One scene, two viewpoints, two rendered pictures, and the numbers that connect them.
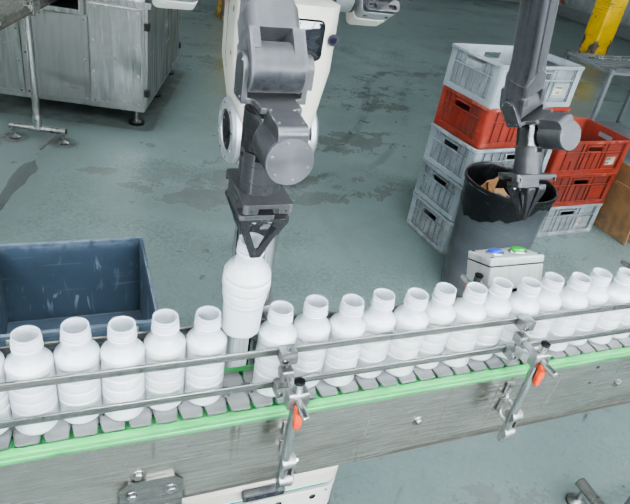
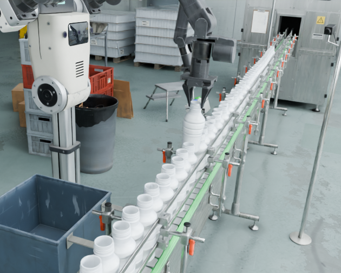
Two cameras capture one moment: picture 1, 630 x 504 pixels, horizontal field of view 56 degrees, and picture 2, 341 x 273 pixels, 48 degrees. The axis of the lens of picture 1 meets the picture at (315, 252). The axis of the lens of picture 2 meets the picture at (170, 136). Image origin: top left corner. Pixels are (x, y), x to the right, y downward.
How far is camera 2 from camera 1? 98 cm
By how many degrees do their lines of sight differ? 42
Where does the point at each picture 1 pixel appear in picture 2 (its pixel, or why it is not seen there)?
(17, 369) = (168, 194)
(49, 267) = not seen: outside the picture
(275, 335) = (203, 145)
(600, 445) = not seen: hidden behind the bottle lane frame
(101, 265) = (21, 202)
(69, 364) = (175, 184)
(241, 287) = (201, 123)
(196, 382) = (192, 179)
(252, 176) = (205, 70)
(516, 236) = (111, 125)
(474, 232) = (90, 133)
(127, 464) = not seen: hidden behind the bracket
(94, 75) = not seen: outside the picture
